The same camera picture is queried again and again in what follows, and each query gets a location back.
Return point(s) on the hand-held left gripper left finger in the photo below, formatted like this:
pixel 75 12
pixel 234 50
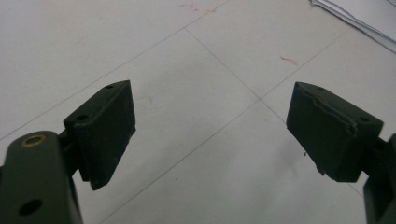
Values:
pixel 102 133

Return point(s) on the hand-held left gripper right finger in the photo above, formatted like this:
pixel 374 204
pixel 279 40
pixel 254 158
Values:
pixel 330 137

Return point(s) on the white paper sheets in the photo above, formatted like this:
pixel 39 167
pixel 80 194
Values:
pixel 367 15

